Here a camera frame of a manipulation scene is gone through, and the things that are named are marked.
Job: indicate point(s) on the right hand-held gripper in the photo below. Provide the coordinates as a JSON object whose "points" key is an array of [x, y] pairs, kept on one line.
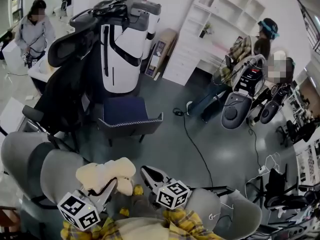
{"points": [[172, 195]]}

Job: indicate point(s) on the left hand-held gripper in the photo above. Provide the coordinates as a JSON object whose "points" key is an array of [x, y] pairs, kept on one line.
{"points": [[79, 210]]}

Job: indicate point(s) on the cream fluffy clothing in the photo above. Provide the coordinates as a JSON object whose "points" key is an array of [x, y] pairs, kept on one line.
{"points": [[105, 171]]}

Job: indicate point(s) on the grey shell chair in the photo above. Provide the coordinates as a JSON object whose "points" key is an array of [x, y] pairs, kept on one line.
{"points": [[225, 216], [60, 174]]}

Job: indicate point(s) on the person's left forearm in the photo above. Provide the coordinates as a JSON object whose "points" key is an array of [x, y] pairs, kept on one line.
{"points": [[75, 234]]}

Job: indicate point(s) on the person's right forearm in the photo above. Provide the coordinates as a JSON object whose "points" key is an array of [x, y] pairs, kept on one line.
{"points": [[187, 221]]}

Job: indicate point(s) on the small grey robot base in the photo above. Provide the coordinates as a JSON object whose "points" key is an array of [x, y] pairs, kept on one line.
{"points": [[271, 106]]}

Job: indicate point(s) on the navy blue padded chair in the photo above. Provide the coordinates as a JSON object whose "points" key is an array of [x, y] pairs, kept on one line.
{"points": [[125, 114]]}

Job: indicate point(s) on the black mesh office chair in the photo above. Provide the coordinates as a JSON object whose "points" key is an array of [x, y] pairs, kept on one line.
{"points": [[67, 89]]}

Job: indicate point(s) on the black swivel office chair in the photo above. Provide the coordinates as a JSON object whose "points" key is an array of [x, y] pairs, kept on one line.
{"points": [[277, 186]]}

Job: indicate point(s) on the person's beige top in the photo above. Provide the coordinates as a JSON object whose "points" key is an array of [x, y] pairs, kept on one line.
{"points": [[140, 229]]}

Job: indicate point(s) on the white power adapter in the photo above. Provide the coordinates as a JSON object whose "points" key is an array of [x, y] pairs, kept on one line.
{"points": [[262, 169]]}

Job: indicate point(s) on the brown wooden stool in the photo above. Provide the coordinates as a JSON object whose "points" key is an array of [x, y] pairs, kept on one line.
{"points": [[8, 220]]}

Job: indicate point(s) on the flat cardboard box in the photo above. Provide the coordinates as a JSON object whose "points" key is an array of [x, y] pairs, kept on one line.
{"points": [[160, 54]]}

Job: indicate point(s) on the white and black robot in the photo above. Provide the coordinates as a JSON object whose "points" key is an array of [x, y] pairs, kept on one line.
{"points": [[122, 51]]}

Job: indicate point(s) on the white low table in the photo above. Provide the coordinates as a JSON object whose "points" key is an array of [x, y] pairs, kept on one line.
{"points": [[41, 70]]}

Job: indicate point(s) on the small potted plant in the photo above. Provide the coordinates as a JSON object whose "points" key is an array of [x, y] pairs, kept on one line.
{"points": [[205, 30]]}

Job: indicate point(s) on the white shelf unit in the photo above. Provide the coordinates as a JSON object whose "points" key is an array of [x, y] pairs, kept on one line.
{"points": [[217, 24]]}

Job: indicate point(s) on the white box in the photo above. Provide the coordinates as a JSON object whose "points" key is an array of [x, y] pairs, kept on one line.
{"points": [[12, 54]]}

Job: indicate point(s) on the black bag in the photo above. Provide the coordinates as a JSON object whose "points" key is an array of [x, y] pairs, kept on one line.
{"points": [[110, 7]]}

